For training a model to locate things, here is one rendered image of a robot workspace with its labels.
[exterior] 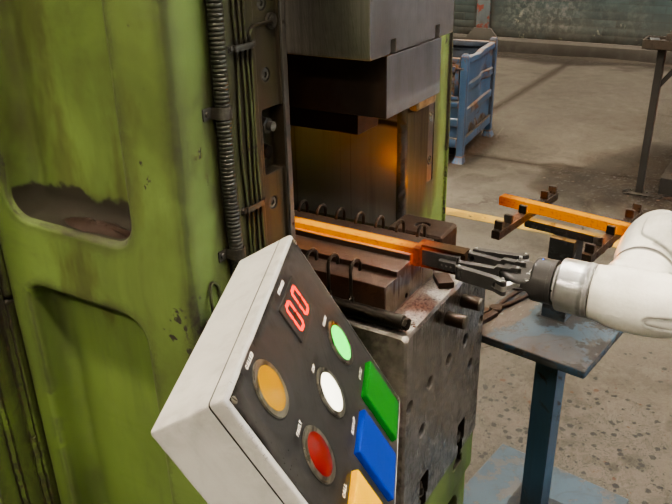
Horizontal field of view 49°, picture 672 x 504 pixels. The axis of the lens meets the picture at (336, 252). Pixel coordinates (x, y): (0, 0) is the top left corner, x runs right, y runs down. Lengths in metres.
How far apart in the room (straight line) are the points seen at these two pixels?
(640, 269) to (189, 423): 0.80
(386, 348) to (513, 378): 1.57
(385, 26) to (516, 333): 0.91
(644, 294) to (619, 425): 1.50
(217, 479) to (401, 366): 0.64
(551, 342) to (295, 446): 1.15
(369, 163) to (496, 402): 1.29
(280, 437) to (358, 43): 0.61
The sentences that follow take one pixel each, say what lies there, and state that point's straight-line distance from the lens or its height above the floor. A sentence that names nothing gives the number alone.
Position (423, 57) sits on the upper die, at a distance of 1.24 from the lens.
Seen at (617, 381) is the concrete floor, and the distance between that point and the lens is 2.87.
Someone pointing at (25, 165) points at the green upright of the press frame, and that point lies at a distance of 1.29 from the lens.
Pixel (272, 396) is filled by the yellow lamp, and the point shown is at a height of 1.16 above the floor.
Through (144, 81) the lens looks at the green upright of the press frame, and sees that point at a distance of 0.98.
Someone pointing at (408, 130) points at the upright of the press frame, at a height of 1.14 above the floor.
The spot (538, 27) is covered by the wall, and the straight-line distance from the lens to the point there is 9.03.
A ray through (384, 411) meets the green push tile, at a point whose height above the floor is 1.01.
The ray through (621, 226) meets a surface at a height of 0.92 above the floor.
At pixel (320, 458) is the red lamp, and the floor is 1.09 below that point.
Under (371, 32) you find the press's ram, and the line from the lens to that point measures 1.07.
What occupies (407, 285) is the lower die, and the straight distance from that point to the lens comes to 1.33.
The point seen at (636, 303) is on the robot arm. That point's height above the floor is 1.02.
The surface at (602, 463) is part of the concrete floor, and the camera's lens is 2.49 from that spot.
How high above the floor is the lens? 1.56
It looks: 25 degrees down
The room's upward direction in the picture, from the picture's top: 1 degrees counter-clockwise
